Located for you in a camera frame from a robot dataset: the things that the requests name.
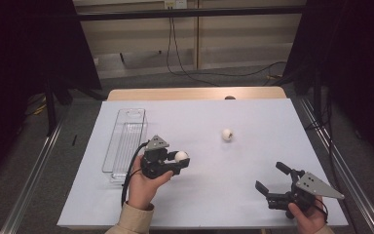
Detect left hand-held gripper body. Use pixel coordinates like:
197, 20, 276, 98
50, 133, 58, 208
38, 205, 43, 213
139, 135, 181, 180

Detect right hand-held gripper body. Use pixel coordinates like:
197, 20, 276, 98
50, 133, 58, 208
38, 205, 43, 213
266, 169, 346, 220

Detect plain white egg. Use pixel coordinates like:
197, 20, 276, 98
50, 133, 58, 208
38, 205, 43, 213
173, 150, 190, 163

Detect clear plastic container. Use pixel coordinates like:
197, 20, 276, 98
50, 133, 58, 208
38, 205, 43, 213
101, 107, 149, 183

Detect white egg with brown mark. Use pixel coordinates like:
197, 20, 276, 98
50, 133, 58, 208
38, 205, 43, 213
221, 128, 234, 142

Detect person's left hand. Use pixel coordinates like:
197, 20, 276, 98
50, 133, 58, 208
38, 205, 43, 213
127, 154, 174, 211

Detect person's right hand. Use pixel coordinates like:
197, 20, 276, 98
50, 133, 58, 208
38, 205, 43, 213
286, 194, 329, 234

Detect white table mat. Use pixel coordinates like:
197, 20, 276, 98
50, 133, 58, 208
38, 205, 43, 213
56, 97, 350, 230

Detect light wooden table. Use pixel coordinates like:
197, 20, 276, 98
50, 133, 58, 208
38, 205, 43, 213
106, 86, 287, 101

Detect black metal stand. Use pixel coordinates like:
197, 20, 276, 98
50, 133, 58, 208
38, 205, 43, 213
311, 69, 325, 130
43, 77, 59, 137

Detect black curtain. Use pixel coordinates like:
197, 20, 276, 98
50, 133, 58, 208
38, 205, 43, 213
281, 0, 374, 174
0, 0, 103, 188

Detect black metal bar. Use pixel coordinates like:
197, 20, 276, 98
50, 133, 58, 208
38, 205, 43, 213
77, 5, 306, 22

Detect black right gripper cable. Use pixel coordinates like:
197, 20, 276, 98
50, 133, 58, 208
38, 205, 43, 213
314, 197, 329, 224

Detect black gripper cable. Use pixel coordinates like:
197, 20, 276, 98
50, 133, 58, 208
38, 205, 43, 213
314, 197, 329, 224
120, 140, 150, 208

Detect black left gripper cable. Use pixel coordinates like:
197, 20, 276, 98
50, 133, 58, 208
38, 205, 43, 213
120, 140, 150, 208

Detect silver metal rail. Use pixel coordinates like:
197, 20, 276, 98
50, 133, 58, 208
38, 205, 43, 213
0, 106, 69, 234
296, 97, 374, 234

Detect black power cable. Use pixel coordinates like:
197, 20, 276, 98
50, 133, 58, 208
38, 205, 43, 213
166, 9, 222, 88
171, 9, 287, 78

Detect white wall socket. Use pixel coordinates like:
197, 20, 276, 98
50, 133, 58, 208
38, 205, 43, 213
164, 0, 188, 10

